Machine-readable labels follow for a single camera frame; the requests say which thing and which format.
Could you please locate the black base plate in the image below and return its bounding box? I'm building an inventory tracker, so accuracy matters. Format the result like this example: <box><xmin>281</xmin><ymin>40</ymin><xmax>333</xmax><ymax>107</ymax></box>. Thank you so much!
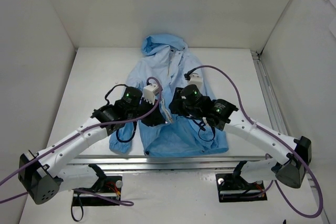
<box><xmin>72</xmin><ymin>175</ymin><xmax>122</xmax><ymax>207</ymax></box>
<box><xmin>215</xmin><ymin>173</ymin><xmax>267</xmax><ymax>203</ymax></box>

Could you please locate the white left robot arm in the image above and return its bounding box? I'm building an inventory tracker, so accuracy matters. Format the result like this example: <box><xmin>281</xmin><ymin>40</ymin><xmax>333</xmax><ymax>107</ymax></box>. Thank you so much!
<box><xmin>18</xmin><ymin>83</ymin><xmax>162</xmax><ymax>205</ymax></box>

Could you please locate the aluminium side rail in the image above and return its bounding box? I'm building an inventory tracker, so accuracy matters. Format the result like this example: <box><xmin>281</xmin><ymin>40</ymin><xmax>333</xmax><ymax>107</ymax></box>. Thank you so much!
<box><xmin>250</xmin><ymin>50</ymin><xmax>331</xmax><ymax>223</ymax></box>

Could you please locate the light blue hooded jacket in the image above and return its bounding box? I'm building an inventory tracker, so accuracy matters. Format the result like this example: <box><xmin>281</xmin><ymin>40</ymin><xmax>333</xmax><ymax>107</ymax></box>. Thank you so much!
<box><xmin>109</xmin><ymin>33</ymin><xmax>229</xmax><ymax>157</ymax></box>

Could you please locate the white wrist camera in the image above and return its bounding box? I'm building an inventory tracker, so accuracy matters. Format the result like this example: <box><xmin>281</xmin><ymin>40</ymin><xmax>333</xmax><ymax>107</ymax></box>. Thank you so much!
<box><xmin>142</xmin><ymin>83</ymin><xmax>160</xmax><ymax>105</ymax></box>
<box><xmin>184</xmin><ymin>72</ymin><xmax>203</xmax><ymax>89</ymax></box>

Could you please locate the aluminium front rail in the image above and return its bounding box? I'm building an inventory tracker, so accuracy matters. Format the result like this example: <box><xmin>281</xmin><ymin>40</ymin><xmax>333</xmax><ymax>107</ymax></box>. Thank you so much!
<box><xmin>68</xmin><ymin>156</ymin><xmax>265</xmax><ymax>174</ymax></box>

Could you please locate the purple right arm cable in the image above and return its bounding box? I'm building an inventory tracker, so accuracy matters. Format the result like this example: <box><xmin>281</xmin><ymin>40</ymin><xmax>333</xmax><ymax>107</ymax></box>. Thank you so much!
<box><xmin>190</xmin><ymin>65</ymin><xmax>323</xmax><ymax>219</ymax></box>

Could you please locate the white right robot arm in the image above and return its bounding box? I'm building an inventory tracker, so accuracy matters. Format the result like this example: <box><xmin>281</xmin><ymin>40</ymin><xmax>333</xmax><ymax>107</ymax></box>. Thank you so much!
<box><xmin>169</xmin><ymin>84</ymin><xmax>312</xmax><ymax>189</ymax></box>

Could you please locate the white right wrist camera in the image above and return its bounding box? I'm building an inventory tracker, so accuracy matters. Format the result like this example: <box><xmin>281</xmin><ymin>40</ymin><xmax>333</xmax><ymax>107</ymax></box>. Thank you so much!
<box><xmin>184</xmin><ymin>72</ymin><xmax>203</xmax><ymax>89</ymax></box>

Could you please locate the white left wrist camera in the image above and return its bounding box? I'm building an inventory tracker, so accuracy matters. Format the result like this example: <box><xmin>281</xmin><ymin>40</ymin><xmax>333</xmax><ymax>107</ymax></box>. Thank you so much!
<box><xmin>142</xmin><ymin>83</ymin><xmax>160</xmax><ymax>105</ymax></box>

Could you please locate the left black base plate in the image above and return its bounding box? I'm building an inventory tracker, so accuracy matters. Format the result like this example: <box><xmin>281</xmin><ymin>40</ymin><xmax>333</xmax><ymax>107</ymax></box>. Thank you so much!
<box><xmin>72</xmin><ymin>175</ymin><xmax>122</xmax><ymax>207</ymax></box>

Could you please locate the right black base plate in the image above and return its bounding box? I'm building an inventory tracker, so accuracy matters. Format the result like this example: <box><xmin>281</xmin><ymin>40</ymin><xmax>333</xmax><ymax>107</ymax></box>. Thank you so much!
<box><xmin>215</xmin><ymin>173</ymin><xmax>267</xmax><ymax>203</ymax></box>

